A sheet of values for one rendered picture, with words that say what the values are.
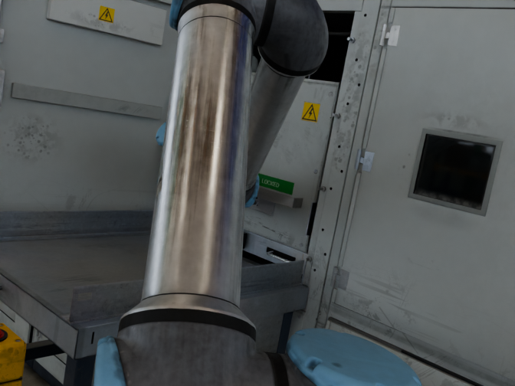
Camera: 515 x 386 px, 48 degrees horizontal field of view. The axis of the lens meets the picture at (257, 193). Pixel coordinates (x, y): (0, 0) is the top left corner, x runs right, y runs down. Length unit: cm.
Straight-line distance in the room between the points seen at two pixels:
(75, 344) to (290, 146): 84
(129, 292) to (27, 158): 74
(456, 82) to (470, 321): 51
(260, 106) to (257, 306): 53
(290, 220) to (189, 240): 101
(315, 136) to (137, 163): 63
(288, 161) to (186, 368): 113
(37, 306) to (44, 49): 82
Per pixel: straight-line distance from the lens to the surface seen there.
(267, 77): 102
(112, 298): 114
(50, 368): 264
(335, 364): 59
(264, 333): 150
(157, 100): 191
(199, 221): 64
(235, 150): 71
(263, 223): 169
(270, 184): 167
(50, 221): 167
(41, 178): 181
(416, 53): 139
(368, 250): 141
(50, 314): 117
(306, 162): 159
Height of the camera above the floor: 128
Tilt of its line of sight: 8 degrees down
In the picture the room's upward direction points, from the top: 10 degrees clockwise
